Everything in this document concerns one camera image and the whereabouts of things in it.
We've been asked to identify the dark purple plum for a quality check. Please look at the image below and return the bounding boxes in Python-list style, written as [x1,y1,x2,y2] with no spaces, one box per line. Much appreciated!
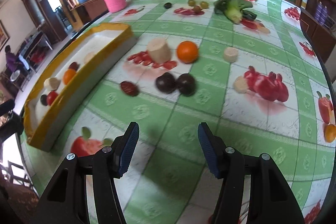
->
[176,73,197,96]
[155,72,176,94]

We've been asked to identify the orange fruit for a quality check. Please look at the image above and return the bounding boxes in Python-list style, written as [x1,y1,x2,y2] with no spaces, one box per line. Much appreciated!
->
[63,69,76,85]
[176,41,199,64]

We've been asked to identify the red dried jujube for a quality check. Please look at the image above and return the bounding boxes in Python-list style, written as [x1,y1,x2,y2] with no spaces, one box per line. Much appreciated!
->
[68,62,80,71]

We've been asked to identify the red jujube on table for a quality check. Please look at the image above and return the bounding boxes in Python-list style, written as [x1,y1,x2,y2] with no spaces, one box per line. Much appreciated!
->
[120,81,139,97]

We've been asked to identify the small beige chunk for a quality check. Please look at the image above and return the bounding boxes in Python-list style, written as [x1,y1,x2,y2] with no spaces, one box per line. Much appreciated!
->
[233,76,249,94]

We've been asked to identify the dark plum in tray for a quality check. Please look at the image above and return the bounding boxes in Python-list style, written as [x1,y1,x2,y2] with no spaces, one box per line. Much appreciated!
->
[40,94,48,106]

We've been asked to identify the white tray with yellow rim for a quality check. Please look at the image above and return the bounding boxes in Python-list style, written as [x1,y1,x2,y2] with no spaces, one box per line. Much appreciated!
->
[23,23,136,152]

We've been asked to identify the beige round cake piece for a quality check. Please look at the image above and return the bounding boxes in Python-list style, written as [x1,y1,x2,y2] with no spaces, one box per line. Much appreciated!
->
[84,52,96,64]

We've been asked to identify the small beige cylinder piece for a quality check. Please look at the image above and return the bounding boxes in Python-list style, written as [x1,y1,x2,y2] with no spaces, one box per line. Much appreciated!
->
[223,47,239,63]

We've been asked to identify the large beige cylinder piece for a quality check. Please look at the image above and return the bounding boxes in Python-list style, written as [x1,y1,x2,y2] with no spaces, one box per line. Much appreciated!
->
[146,38,171,64]

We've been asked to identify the seated person in purple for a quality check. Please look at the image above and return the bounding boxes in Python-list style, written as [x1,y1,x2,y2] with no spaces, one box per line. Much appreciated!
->
[5,45,23,72]

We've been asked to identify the wooden cabinet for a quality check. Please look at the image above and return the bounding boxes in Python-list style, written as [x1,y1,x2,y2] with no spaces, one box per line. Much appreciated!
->
[70,0,108,23]

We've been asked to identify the brownish olive fruit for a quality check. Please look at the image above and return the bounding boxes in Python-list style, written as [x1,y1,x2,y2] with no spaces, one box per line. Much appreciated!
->
[193,5,202,14]

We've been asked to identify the green leafy vegetable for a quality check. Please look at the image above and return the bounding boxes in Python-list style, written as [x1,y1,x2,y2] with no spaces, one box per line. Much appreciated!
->
[214,0,257,24]

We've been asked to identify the yellow-green olive fruit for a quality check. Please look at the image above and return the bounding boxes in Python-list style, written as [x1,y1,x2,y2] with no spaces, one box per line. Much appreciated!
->
[200,1,209,9]

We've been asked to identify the dark olive fruit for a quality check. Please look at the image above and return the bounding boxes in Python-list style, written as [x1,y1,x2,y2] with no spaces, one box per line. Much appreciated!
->
[164,2,172,9]

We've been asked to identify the green olive fruit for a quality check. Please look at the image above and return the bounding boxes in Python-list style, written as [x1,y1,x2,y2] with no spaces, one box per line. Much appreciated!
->
[188,0,196,7]

